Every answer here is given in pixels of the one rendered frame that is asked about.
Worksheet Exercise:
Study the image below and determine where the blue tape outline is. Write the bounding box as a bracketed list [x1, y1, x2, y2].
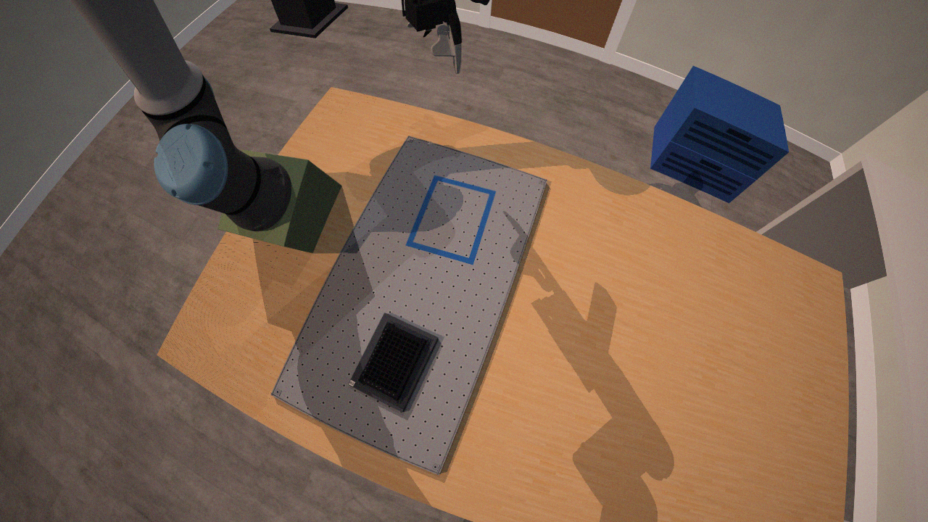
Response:
[405, 175, 496, 265]

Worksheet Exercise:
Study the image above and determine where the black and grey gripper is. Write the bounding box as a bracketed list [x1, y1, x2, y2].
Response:
[402, 0, 462, 74]

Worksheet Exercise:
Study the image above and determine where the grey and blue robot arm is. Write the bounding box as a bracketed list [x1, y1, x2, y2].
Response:
[70, 0, 291, 231]

